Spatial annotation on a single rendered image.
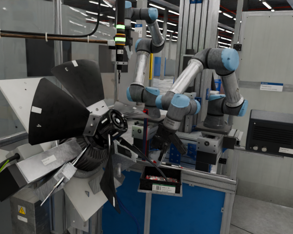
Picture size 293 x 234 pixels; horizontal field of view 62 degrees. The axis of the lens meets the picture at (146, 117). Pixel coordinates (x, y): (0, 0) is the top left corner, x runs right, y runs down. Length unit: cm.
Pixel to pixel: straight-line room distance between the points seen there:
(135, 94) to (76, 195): 104
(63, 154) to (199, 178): 81
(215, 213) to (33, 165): 107
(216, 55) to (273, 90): 147
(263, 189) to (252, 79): 121
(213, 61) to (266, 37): 144
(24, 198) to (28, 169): 42
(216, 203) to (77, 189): 81
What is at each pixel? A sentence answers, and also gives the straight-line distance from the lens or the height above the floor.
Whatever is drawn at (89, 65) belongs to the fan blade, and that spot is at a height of 144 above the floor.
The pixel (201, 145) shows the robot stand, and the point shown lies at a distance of 167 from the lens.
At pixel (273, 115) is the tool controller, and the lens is 136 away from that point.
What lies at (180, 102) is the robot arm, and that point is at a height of 131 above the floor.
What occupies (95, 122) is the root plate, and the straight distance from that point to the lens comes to 102.
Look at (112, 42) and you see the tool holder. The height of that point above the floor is 154.
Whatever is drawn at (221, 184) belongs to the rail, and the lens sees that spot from 148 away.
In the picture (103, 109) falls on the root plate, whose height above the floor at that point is 125.
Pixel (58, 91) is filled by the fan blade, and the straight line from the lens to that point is 91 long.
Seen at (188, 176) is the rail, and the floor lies 83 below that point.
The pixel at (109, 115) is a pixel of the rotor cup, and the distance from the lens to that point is 101.
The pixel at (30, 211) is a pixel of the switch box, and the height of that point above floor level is 80.
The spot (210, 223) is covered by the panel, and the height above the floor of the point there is 55.
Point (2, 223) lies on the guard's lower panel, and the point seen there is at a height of 48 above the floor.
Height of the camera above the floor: 148
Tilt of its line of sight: 13 degrees down
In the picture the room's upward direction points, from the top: 3 degrees clockwise
